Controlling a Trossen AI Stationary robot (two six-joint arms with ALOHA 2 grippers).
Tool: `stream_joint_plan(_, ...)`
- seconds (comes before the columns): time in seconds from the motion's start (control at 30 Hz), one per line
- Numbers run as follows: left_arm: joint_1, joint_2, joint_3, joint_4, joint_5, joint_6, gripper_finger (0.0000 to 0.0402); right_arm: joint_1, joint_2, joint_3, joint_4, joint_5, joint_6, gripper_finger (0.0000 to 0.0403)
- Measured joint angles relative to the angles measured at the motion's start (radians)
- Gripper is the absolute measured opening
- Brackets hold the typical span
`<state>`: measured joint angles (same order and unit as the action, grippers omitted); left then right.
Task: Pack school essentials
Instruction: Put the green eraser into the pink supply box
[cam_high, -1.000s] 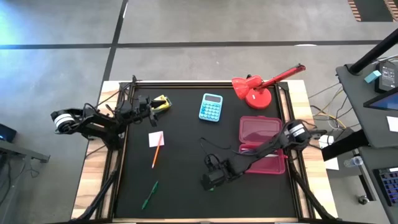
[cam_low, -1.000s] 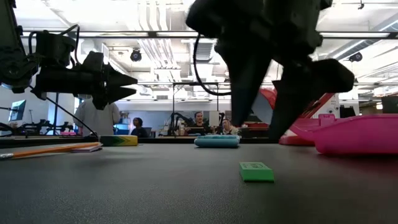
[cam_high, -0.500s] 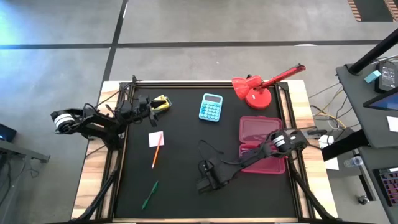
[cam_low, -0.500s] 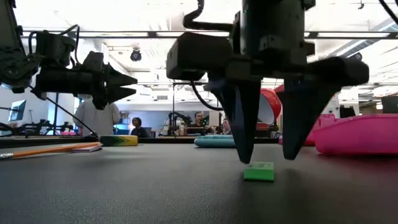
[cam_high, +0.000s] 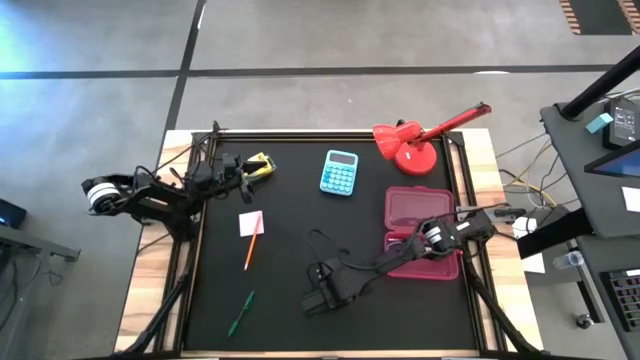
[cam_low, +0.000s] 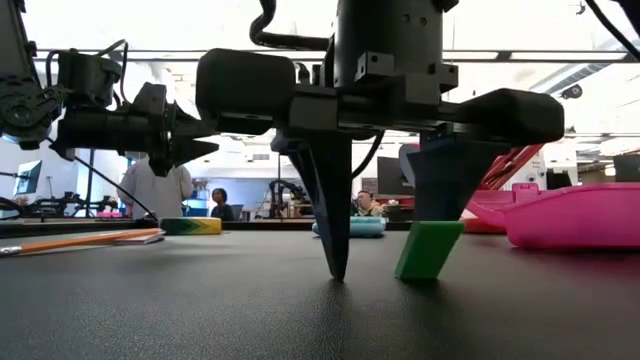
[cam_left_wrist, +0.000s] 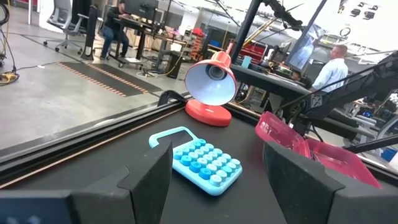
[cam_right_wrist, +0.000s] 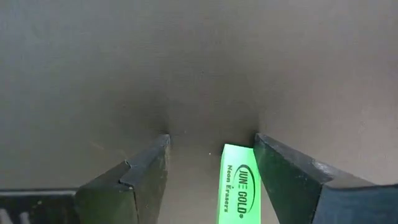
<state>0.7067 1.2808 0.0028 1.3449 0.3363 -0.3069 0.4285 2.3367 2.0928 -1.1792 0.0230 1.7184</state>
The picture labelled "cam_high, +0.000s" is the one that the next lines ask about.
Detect laptop screen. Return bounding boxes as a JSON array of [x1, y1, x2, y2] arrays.
[[583, 144, 640, 180]]

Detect black keyboard device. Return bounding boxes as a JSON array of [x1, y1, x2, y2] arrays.
[[598, 268, 640, 332]]

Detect orange pencil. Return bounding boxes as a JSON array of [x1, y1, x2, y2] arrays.
[[243, 213, 263, 273]]

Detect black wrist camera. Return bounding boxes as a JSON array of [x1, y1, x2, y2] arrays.
[[305, 259, 335, 290], [219, 152, 245, 174]]

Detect red desk lamp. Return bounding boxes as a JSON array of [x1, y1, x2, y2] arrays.
[[371, 102, 493, 177]]

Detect small teal box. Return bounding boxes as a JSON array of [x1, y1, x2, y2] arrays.
[[585, 112, 615, 135]]

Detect black power adapter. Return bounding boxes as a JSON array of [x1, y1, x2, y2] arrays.
[[601, 97, 639, 151]]

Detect yellow floor cable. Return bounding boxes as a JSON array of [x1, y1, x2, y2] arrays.
[[498, 168, 559, 208]]

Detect white paper note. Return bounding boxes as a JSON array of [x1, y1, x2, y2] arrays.
[[621, 185, 640, 214]]

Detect black table frame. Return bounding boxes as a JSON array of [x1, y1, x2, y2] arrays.
[[113, 128, 547, 360]]

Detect white paper sheet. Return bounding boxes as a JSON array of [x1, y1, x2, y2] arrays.
[[511, 215, 547, 275]]

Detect dark device with screen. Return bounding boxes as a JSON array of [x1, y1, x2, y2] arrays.
[[0, 198, 28, 231]]

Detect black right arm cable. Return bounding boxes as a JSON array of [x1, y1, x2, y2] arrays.
[[306, 228, 354, 274]]

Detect black mat orange edges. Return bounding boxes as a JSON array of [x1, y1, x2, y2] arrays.
[[558, 0, 640, 37]]

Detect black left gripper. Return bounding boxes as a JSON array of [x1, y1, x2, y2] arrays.
[[187, 155, 275, 204]]

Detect green pen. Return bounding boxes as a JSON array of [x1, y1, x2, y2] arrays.
[[227, 289, 257, 338]]

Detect grey side desk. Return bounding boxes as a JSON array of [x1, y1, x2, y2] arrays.
[[0, 223, 82, 264]]

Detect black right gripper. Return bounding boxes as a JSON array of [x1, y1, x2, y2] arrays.
[[301, 257, 374, 317]]

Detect clear water bottle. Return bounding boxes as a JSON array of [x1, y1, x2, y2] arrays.
[[551, 250, 586, 272]]

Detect pink sticky note pad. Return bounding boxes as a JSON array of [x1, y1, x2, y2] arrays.
[[238, 210, 266, 238]]

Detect pink plastic pencil case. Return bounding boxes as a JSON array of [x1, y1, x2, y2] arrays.
[[383, 185, 461, 281]]

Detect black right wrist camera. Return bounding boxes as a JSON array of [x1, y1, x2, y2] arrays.
[[305, 259, 335, 290]]

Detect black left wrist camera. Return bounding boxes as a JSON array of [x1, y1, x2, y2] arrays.
[[219, 152, 245, 174]]

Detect teal calculator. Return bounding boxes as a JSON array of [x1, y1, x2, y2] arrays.
[[319, 149, 360, 197]]

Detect black slanted pole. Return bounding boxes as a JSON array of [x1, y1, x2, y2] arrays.
[[560, 44, 640, 122]]

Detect black cart bar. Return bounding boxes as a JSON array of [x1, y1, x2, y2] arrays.
[[516, 206, 595, 261]]

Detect grey equipment cart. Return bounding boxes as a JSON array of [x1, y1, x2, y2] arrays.
[[538, 97, 640, 240]]

